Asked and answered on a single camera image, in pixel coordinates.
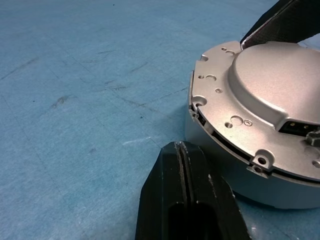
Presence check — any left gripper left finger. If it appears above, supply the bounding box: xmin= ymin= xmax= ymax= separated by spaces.
xmin=134 ymin=140 xmax=192 ymax=240

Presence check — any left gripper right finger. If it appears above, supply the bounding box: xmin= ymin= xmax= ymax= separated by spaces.
xmin=179 ymin=140 xmax=251 ymax=240

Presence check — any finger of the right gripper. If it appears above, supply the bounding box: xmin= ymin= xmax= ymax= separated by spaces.
xmin=304 ymin=128 xmax=320 ymax=148
xmin=239 ymin=0 xmax=320 ymax=50

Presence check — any silver domed motor lid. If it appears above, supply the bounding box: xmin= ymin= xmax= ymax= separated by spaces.
xmin=189 ymin=40 xmax=320 ymax=181

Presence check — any blue table cover sheet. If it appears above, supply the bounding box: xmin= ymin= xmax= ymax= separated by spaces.
xmin=0 ymin=0 xmax=320 ymax=240

